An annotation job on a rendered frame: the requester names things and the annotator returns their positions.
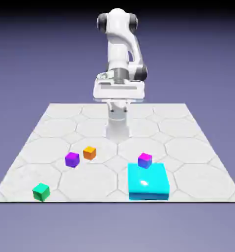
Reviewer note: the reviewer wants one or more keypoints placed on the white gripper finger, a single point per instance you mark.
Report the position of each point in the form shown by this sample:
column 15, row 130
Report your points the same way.
column 125, row 107
column 111, row 107

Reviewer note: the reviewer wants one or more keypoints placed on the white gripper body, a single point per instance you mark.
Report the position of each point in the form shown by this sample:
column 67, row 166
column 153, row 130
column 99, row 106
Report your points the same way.
column 119, row 93

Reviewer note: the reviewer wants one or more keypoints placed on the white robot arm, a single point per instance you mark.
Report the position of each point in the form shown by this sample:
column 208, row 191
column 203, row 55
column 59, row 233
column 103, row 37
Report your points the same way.
column 117, row 39

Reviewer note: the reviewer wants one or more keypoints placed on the small orange cube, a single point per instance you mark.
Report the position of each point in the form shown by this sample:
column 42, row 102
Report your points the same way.
column 89, row 153

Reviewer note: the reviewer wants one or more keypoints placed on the small magenta cube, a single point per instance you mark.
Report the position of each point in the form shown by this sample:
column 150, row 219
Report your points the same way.
column 144, row 161

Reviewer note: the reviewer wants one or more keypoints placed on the small purple cube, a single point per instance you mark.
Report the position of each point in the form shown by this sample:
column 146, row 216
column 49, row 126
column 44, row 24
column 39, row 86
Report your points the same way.
column 72, row 159

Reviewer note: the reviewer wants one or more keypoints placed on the small green cube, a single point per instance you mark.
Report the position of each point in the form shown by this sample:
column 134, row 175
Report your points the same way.
column 41, row 192

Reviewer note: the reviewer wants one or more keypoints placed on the large cyan box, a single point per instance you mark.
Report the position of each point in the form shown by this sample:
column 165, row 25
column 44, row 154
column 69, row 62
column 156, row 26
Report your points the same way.
column 148, row 181

